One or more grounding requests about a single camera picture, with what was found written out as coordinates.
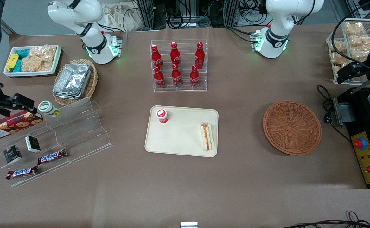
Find beige plastic tray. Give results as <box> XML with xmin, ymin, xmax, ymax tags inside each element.
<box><xmin>144</xmin><ymin>105</ymin><xmax>219</xmax><ymax>158</ymax></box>

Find clear acrylic bottle rack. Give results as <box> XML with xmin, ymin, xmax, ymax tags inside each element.
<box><xmin>150</xmin><ymin>39</ymin><xmax>208</xmax><ymax>92</ymax></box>

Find round brown wicker basket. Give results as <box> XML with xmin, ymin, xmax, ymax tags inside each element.
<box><xmin>263</xmin><ymin>100</ymin><xmax>322</xmax><ymax>156</ymax></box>

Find brown Snickers bar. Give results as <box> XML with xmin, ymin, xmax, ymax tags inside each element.
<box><xmin>37</xmin><ymin>149</ymin><xmax>67</xmax><ymax>165</ymax></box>
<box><xmin>6</xmin><ymin>166</ymin><xmax>39</xmax><ymax>180</ymax></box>

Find beige cloth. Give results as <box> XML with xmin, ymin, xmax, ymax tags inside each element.
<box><xmin>100</xmin><ymin>3</ymin><xmax>142</xmax><ymax>32</ymax></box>

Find black floor cables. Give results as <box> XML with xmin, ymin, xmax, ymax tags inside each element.
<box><xmin>283</xmin><ymin>211</ymin><xmax>370</xmax><ymax>228</ymax></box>

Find clear acrylic tiered stand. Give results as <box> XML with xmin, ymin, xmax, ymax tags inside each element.
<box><xmin>0</xmin><ymin>97</ymin><xmax>113</xmax><ymax>188</ymax></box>

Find red tartan cookie box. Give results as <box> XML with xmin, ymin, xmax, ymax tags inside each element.
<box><xmin>0</xmin><ymin>111</ymin><xmax>44</xmax><ymax>142</ymax></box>

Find green lid small cup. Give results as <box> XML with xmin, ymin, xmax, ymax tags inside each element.
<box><xmin>38</xmin><ymin>100</ymin><xmax>61</xmax><ymax>118</ymax></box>

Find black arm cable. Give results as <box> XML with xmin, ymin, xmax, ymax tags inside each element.
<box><xmin>331</xmin><ymin>0</ymin><xmax>370</xmax><ymax>73</ymax></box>

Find white rectangular bin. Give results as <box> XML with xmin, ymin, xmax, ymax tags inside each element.
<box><xmin>3</xmin><ymin>45</ymin><xmax>62</xmax><ymax>78</ymax></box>

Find oval light wicker basket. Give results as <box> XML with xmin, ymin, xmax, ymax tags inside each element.
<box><xmin>52</xmin><ymin>58</ymin><xmax>99</xmax><ymax>107</ymax></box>

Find grey metal bar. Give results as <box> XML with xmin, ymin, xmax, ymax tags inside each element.
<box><xmin>351</xmin><ymin>74</ymin><xmax>370</xmax><ymax>95</ymax></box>

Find black cable bundle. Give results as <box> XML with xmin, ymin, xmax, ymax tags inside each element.
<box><xmin>236</xmin><ymin>0</ymin><xmax>269</xmax><ymax>27</ymax></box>
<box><xmin>166</xmin><ymin>0</ymin><xmax>211</xmax><ymax>29</ymax></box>

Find clear bag rice crackers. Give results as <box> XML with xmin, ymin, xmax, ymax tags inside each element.
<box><xmin>29</xmin><ymin>45</ymin><xmax>57</xmax><ymax>60</ymax></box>
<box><xmin>21</xmin><ymin>54</ymin><xmax>55</xmax><ymax>72</ymax></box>

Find silver foil container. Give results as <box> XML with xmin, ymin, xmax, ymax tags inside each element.
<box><xmin>54</xmin><ymin>63</ymin><xmax>92</xmax><ymax>96</ymax></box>

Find yellow snack packet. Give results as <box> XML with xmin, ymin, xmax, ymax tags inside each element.
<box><xmin>6</xmin><ymin>54</ymin><xmax>19</xmax><ymax>72</ymax></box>

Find triangular sandwich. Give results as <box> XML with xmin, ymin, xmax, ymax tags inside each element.
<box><xmin>200</xmin><ymin>123</ymin><xmax>215</xmax><ymax>152</ymax></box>

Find red lid small cup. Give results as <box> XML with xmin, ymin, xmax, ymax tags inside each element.
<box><xmin>156</xmin><ymin>108</ymin><xmax>169</xmax><ymax>124</ymax></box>

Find small black white box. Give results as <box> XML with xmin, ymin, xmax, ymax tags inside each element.
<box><xmin>25</xmin><ymin>136</ymin><xmax>41</xmax><ymax>153</ymax></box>

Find black power cable with plug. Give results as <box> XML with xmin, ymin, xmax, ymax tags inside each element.
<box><xmin>317</xmin><ymin>85</ymin><xmax>352</xmax><ymax>142</ymax></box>

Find aluminium frame post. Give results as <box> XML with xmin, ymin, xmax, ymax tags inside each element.
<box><xmin>136</xmin><ymin>0</ymin><xmax>167</xmax><ymax>31</ymax></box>
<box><xmin>224</xmin><ymin>0</ymin><xmax>240</xmax><ymax>28</ymax></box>

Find black fryer machine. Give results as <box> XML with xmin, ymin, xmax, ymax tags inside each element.
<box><xmin>333</xmin><ymin>87</ymin><xmax>370</xmax><ymax>189</ymax></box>

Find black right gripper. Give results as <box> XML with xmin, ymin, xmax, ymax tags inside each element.
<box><xmin>0</xmin><ymin>75</ymin><xmax>35</xmax><ymax>117</ymax></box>

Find red cola bottle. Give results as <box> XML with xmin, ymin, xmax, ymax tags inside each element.
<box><xmin>189</xmin><ymin>65</ymin><xmax>201</xmax><ymax>88</ymax></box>
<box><xmin>171</xmin><ymin>64</ymin><xmax>183</xmax><ymax>88</ymax></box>
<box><xmin>151</xmin><ymin>45</ymin><xmax>164</xmax><ymax>70</ymax></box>
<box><xmin>154</xmin><ymin>66</ymin><xmax>167</xmax><ymax>89</ymax></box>
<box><xmin>194</xmin><ymin>42</ymin><xmax>205</xmax><ymax>70</ymax></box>
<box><xmin>170</xmin><ymin>42</ymin><xmax>182</xmax><ymax>66</ymax></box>

